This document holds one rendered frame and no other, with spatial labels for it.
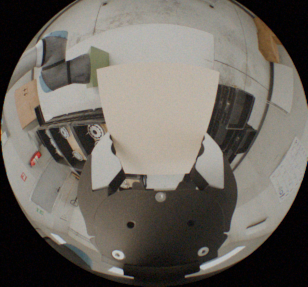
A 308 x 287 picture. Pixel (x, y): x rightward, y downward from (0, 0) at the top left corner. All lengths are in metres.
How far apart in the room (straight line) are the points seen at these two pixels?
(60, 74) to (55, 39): 0.15
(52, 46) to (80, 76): 0.20
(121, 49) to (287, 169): 3.08
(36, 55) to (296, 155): 3.09
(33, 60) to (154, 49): 0.52
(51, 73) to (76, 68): 0.11
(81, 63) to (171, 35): 0.44
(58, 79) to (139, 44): 0.40
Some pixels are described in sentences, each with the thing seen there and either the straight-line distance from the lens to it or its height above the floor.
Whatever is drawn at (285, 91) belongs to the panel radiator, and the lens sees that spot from 2.72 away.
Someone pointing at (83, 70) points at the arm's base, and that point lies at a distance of 0.44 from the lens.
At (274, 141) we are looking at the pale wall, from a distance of 2.80.
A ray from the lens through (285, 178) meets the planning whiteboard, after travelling 2.84.
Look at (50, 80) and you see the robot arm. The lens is 0.45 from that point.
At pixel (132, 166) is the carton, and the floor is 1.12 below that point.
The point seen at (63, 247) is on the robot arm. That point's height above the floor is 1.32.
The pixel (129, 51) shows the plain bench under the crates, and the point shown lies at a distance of 0.55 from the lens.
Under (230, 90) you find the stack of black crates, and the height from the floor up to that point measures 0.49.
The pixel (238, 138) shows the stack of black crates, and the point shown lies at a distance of 1.39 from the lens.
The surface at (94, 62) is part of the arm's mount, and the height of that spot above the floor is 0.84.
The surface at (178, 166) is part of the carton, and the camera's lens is 0.15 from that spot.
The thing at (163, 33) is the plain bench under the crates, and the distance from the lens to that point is 0.58.
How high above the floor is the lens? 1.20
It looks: 58 degrees down
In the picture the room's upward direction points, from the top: 180 degrees clockwise
